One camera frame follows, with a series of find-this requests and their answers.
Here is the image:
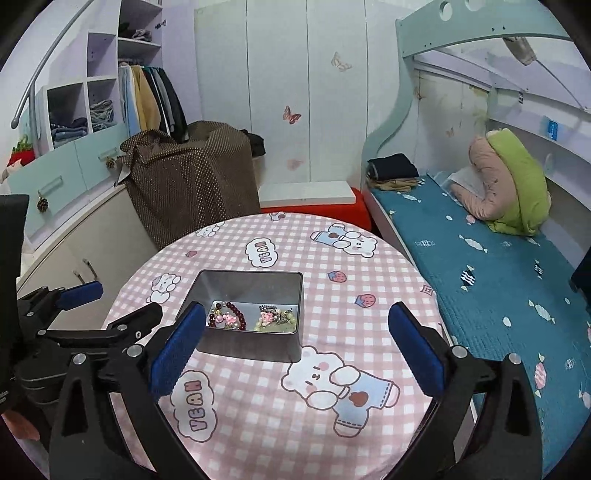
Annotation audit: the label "red stool with white board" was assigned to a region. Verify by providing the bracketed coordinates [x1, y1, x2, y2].
[259, 181, 372, 231]

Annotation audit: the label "grey metal tin box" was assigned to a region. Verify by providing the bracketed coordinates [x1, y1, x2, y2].
[179, 270, 304, 363]

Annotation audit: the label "mint drawer cabinet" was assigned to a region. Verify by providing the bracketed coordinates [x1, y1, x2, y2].
[1, 1, 165, 249]

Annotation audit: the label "hanging clothes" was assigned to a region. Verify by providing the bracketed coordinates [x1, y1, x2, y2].
[118, 63, 188, 142]

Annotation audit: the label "person's hand on handle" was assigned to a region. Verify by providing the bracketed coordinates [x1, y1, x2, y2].
[2, 410, 40, 441]

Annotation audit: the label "dark red bead bracelet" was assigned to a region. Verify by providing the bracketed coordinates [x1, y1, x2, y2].
[206, 300, 249, 331]

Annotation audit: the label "yellow-green bead bracelet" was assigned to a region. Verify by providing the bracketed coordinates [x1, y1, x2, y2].
[252, 306, 298, 333]

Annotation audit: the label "pink bow hair clip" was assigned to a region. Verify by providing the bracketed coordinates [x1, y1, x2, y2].
[256, 305, 277, 328]

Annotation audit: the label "teal patterned bed sheet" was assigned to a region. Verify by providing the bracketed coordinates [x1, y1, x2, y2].
[372, 177, 590, 473]

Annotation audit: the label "cream cupboard with handles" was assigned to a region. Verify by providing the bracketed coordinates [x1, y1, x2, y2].
[17, 186, 156, 330]

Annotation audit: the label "folded dark clothes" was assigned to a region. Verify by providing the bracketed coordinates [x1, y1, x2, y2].
[366, 153, 420, 193]

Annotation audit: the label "brown dotted fabric bag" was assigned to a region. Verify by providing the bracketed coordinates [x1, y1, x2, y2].
[120, 121, 260, 250]

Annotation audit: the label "pink checkered tablecloth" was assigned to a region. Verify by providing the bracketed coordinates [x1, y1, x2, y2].
[108, 213, 446, 479]

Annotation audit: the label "pink and green pillow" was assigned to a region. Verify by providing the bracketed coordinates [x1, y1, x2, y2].
[449, 128, 551, 237]

